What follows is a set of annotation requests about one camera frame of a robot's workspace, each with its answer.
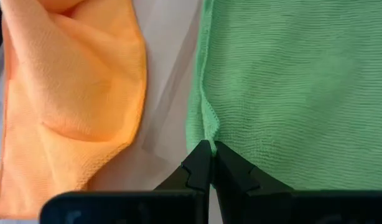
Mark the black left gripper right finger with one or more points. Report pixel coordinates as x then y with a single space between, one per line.
231 174

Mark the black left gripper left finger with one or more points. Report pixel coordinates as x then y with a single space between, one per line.
197 168

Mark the green microfiber towel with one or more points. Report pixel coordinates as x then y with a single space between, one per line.
287 93

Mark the orange microfiber towel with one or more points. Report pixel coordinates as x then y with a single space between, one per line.
69 93

